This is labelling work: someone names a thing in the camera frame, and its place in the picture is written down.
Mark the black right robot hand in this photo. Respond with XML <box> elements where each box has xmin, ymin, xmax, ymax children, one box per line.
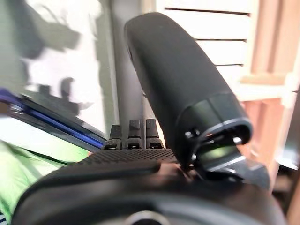
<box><xmin>10</xmin><ymin>11</ymin><xmax>288</xmax><ymax>225</ymax></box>

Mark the napa cabbage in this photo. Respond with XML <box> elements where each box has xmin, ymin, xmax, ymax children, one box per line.
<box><xmin>0</xmin><ymin>116</ymin><xmax>93</xmax><ymax>223</ymax></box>

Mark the blue plastic shopping basket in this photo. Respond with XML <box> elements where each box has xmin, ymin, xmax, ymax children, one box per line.
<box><xmin>0</xmin><ymin>86</ymin><xmax>110</xmax><ymax>153</ymax></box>

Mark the wooden slatted cabbage crate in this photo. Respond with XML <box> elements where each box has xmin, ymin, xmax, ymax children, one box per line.
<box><xmin>154</xmin><ymin>0</ymin><xmax>300</xmax><ymax>104</ymax></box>

